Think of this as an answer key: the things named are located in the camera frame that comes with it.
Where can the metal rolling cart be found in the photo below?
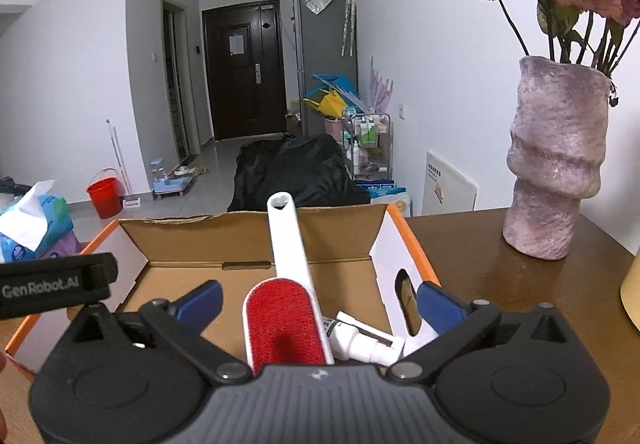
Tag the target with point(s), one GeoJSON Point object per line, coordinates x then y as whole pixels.
{"type": "Point", "coordinates": [370, 144]}

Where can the blue pet feeder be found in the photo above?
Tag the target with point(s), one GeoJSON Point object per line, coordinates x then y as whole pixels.
{"type": "Point", "coordinates": [170, 179]}

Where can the white spray bottle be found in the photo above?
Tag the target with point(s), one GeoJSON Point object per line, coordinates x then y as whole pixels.
{"type": "Point", "coordinates": [362, 344]}

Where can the blue folded item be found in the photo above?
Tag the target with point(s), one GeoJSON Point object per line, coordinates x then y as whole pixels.
{"type": "Point", "coordinates": [337, 84]}

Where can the white leaning board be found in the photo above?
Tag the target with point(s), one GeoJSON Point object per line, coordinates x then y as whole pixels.
{"type": "Point", "coordinates": [450, 184]}

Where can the dark brown entrance door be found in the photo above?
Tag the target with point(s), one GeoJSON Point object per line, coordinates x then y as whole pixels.
{"type": "Point", "coordinates": [245, 89]}

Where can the lavender folded item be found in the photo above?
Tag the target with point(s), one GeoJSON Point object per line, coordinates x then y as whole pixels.
{"type": "Point", "coordinates": [380, 89]}

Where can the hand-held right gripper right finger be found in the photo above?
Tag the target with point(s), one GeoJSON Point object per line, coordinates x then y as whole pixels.
{"type": "Point", "coordinates": [440, 304]}

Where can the black bag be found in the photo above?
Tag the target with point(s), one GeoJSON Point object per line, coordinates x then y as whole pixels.
{"type": "Point", "coordinates": [295, 174]}

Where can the clear plastic bag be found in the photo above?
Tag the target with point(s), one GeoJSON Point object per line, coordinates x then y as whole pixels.
{"type": "Point", "coordinates": [318, 2]}

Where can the blue paper towel pack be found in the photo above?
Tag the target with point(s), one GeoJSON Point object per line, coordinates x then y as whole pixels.
{"type": "Point", "coordinates": [390, 196]}

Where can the red and white lint brush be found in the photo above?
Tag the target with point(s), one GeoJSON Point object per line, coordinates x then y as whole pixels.
{"type": "Point", "coordinates": [280, 324]}

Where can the purple tissue pack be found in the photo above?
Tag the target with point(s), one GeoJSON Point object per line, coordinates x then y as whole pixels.
{"type": "Point", "coordinates": [65, 244]}

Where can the black flat device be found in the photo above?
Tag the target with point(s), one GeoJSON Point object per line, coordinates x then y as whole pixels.
{"type": "Point", "coordinates": [12, 185]}

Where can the white wall outlet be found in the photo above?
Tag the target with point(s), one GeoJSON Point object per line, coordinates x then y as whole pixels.
{"type": "Point", "coordinates": [402, 112]}

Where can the red plastic bucket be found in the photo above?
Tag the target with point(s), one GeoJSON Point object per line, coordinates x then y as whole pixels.
{"type": "Point", "coordinates": [105, 194]}

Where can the grey refrigerator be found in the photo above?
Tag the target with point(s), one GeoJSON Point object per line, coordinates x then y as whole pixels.
{"type": "Point", "coordinates": [320, 49]}

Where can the pink stone vase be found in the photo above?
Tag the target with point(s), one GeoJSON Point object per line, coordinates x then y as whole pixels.
{"type": "Point", "coordinates": [555, 154]}

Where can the orange cardboard box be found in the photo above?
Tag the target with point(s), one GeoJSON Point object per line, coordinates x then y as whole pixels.
{"type": "Point", "coordinates": [200, 244]}

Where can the white folded umbrella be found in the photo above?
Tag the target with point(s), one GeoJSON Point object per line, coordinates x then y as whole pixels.
{"type": "Point", "coordinates": [348, 19]}

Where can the side door frame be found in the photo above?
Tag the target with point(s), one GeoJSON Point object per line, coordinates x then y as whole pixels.
{"type": "Point", "coordinates": [172, 74]}

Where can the pink bucket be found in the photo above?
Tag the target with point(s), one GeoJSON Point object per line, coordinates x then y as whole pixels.
{"type": "Point", "coordinates": [333, 127]}

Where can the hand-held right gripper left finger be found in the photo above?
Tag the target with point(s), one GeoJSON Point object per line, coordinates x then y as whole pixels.
{"type": "Point", "coordinates": [200, 301]}

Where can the small cardboard box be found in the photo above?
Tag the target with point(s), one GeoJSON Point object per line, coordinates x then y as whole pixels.
{"type": "Point", "coordinates": [294, 124]}

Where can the white mop stick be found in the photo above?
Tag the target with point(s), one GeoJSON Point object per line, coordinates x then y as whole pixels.
{"type": "Point", "coordinates": [117, 157]}

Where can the blue tissue pack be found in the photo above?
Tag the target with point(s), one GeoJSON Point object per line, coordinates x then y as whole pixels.
{"type": "Point", "coordinates": [47, 219]}

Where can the yellow thermos jug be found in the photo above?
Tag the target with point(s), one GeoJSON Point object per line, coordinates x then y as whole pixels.
{"type": "Point", "coordinates": [632, 289]}

